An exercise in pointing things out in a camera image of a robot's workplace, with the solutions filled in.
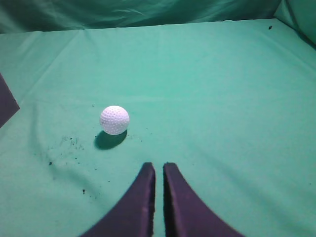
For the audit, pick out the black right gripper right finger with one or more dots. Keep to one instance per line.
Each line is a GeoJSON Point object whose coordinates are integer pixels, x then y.
{"type": "Point", "coordinates": [185, 214]}

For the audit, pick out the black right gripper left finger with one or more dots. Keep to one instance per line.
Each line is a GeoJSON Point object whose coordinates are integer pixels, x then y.
{"type": "Point", "coordinates": [133, 214]}

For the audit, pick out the white dimpled golf ball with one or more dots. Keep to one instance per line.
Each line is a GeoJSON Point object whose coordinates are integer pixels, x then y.
{"type": "Point", "coordinates": [114, 120]}

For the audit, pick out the dark purple foam cube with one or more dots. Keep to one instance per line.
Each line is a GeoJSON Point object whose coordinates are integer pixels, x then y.
{"type": "Point", "coordinates": [8, 105]}

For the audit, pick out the green table cloth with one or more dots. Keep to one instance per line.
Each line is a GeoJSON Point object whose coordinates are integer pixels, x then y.
{"type": "Point", "coordinates": [232, 103]}

